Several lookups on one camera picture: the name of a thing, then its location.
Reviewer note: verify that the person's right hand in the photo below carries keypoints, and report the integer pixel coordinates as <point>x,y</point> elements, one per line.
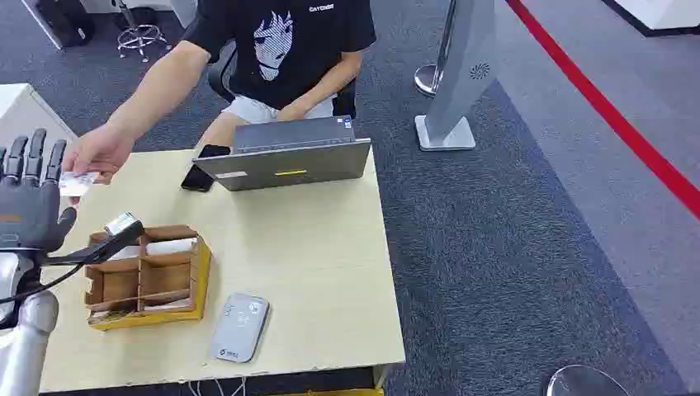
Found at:
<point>101,150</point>

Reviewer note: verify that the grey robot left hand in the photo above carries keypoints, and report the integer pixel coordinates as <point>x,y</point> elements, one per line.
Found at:
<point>27,210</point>

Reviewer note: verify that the person's left hand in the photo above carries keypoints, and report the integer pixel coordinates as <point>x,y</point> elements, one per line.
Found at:
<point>292,112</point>

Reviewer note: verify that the white printed card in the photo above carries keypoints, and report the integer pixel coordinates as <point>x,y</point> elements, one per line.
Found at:
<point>76,183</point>

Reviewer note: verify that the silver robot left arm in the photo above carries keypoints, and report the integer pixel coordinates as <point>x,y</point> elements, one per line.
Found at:
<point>24,339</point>

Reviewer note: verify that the grey laptop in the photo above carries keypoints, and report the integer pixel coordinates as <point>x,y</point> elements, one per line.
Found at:
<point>284,161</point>

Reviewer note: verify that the person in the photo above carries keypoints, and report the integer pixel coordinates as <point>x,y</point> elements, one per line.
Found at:
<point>284,49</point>

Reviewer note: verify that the white cabinet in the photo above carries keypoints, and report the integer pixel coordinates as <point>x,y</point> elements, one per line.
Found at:
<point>27,115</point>

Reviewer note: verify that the black smartphone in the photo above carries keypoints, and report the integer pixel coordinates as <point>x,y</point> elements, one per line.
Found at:
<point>199,172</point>

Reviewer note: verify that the white card stack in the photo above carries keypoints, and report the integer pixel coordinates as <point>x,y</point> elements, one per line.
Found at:
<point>170,246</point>
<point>127,252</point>

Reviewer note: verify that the chrome stool base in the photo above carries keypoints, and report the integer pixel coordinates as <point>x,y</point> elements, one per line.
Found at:
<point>141,37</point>

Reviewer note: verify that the black case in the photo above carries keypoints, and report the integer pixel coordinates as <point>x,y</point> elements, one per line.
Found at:
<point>63,22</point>

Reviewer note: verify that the wooden compartment card box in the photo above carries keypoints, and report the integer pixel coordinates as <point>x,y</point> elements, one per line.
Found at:
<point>164,284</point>

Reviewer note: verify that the grey kiosk stand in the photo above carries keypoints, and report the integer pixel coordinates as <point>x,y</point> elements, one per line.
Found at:
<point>462,82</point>

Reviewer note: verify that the grey card reader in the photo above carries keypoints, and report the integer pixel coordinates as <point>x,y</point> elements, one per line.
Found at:
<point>240,328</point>

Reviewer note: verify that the red floor tape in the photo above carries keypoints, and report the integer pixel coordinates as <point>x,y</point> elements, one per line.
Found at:
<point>612,117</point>

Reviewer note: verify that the white platform with dark edge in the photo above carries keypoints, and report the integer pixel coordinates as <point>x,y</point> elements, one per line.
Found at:
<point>662,13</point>

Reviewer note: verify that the chrome stanchion base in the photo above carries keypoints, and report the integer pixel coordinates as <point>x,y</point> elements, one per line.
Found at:
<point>585,382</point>

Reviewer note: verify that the left wrist camera on black bracket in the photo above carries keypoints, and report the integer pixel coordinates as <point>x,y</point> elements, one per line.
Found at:
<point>112,240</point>

